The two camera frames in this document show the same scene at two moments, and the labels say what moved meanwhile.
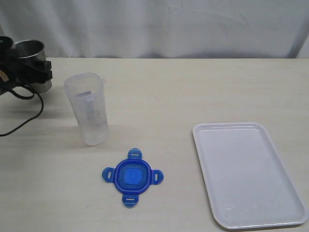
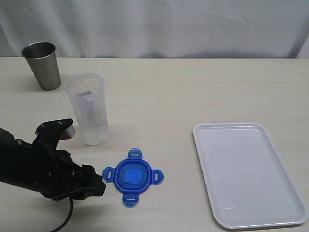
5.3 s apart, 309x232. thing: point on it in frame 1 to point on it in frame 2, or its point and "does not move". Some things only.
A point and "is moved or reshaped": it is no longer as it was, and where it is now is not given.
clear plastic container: [86, 92] does not move
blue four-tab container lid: [132, 177] does not move
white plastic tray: [247, 182] does not move
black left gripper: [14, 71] to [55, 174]
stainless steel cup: [33, 50] is moved or reshaped
